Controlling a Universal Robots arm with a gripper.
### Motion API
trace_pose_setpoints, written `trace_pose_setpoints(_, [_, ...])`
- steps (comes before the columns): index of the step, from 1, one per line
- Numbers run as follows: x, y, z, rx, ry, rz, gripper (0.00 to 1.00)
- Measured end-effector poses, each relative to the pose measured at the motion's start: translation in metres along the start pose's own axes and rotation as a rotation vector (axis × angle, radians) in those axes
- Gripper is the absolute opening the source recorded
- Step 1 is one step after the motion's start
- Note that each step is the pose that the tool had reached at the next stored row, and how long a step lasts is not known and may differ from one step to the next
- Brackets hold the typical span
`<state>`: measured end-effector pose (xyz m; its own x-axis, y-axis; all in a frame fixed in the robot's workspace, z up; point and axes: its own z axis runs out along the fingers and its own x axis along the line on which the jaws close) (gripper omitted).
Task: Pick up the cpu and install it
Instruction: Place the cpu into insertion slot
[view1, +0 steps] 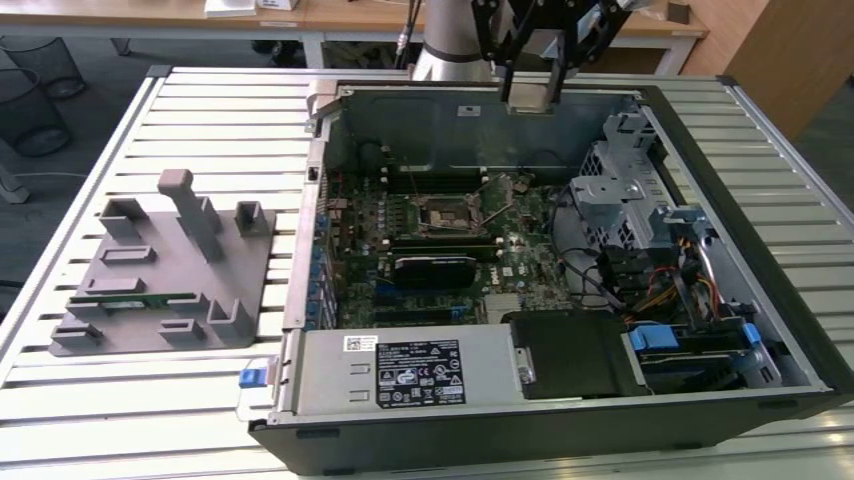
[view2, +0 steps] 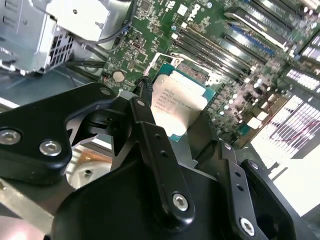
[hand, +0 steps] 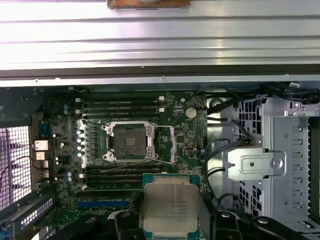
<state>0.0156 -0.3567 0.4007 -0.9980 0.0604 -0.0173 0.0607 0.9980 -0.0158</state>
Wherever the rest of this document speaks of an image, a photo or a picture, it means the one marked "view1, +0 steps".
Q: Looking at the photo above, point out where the black wire mesh bin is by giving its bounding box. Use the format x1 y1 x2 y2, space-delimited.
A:
0 35 88 99
0 67 72 157

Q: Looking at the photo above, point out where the black wire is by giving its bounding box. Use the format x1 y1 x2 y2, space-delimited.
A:
556 244 632 321

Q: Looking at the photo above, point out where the grey case latch bracket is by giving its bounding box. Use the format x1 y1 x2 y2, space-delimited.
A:
303 79 343 137

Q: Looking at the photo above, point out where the silver CPU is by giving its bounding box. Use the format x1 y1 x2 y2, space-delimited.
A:
503 82 560 117

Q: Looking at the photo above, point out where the CPU socket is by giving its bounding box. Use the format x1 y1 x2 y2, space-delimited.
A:
413 193 489 237

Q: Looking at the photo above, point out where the black graphics card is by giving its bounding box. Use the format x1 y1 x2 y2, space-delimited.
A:
391 254 480 293

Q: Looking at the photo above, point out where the metal disk bay cage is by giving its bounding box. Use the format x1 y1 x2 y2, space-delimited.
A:
566 110 672 251

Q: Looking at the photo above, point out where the white cardboard box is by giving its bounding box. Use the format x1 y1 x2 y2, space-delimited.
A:
203 0 259 19

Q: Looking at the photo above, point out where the silver chipset heatsink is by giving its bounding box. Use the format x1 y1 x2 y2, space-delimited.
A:
483 293 523 322

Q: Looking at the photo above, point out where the wooden desk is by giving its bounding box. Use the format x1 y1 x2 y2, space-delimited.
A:
303 0 710 76
0 0 325 69

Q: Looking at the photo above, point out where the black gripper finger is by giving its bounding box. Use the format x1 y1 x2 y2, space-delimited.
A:
544 0 632 109
469 0 535 104

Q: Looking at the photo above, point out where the black RAM slot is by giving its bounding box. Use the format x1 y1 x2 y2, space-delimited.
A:
389 248 500 256
388 236 499 245
388 242 500 250
380 167 488 175
381 178 489 186
381 183 491 192
389 253 501 261
380 172 489 180

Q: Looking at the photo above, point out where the black hanging cable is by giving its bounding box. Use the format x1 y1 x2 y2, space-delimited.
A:
393 0 428 69

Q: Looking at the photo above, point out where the orange yellow wire bundle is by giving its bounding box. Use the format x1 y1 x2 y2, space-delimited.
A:
624 284 674 314
691 277 727 326

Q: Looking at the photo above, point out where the black expansion slot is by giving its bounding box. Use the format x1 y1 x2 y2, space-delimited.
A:
371 308 456 324

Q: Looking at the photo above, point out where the grey metal stand foot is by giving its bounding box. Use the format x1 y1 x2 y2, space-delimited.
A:
0 159 32 205

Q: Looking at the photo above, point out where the green RAM stick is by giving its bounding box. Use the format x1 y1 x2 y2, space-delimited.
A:
69 293 201 307

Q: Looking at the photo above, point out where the wooden cabinet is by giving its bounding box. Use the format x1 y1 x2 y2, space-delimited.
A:
683 0 854 146

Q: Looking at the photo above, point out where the blue disk carrier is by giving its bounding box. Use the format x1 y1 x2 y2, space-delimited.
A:
626 323 746 394

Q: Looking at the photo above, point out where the grey parts rack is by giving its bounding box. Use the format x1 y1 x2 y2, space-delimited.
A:
49 168 280 359

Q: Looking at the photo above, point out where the blue case latch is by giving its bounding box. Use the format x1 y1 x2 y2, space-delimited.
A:
236 366 269 391

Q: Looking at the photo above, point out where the black PC tower case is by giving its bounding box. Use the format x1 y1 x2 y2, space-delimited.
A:
247 74 843 477

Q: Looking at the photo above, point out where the metal locking lever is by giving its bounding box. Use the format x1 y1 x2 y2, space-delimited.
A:
481 201 517 224

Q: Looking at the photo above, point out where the green motherboard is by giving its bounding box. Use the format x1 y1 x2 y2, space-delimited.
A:
317 167 583 332

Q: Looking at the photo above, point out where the silver power supply unit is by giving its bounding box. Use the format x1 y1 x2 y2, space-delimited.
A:
269 327 528 419

